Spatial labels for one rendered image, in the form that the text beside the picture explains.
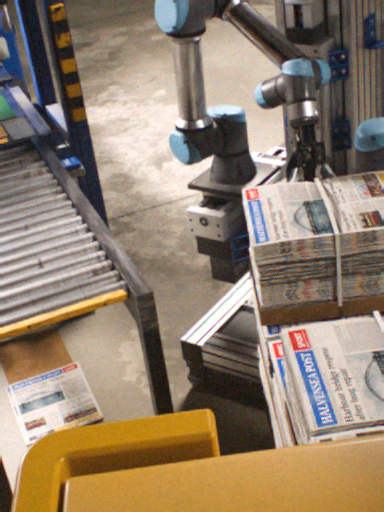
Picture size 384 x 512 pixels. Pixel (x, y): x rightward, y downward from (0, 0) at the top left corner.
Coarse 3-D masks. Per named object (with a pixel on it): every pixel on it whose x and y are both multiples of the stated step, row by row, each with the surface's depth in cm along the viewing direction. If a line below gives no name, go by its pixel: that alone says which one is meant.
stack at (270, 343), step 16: (256, 304) 216; (320, 320) 198; (336, 320) 198; (272, 336) 196; (272, 352) 190; (272, 368) 200; (272, 384) 201; (272, 416) 214; (272, 432) 224; (288, 432) 180; (272, 448) 244
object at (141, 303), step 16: (48, 160) 310; (64, 176) 296; (64, 192) 287; (80, 192) 283; (80, 208) 272; (96, 224) 261; (96, 240) 255; (112, 240) 251; (112, 256) 243; (128, 272) 234; (128, 288) 229; (144, 288) 226; (128, 304) 236; (144, 304) 225; (144, 320) 227
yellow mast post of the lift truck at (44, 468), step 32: (160, 416) 22; (192, 416) 21; (32, 448) 21; (64, 448) 21; (96, 448) 21; (128, 448) 21; (160, 448) 21; (192, 448) 21; (32, 480) 20; (64, 480) 21
